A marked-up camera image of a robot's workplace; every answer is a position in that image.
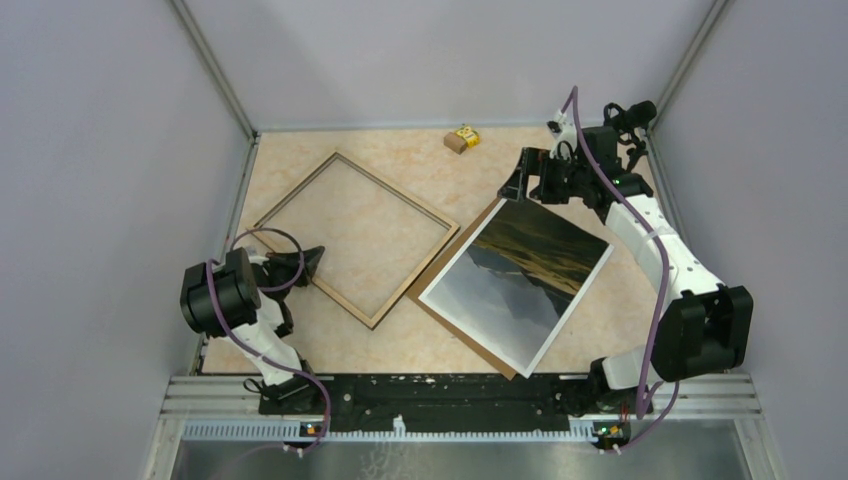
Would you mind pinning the landscape photo print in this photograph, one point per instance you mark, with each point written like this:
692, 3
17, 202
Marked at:
515, 283

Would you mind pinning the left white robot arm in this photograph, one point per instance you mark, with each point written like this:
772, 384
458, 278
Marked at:
243, 302

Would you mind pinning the small cardboard yellow box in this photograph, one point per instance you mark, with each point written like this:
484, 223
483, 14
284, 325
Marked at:
462, 139

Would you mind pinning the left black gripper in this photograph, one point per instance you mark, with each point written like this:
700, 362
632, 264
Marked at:
290, 260

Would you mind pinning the black microphone on tripod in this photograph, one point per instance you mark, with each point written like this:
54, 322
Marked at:
626, 122

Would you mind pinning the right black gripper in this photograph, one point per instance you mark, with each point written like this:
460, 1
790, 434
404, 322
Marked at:
533, 162

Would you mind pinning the wooden picture frame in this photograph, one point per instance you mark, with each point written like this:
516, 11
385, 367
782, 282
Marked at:
377, 236

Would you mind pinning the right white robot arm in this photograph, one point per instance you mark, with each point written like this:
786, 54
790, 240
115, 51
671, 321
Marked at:
700, 324

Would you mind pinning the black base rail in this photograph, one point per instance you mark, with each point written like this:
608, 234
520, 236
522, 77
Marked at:
444, 403

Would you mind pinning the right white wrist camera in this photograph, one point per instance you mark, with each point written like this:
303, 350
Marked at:
564, 133

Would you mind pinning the brown backing board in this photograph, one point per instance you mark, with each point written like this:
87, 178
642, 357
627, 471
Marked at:
429, 275

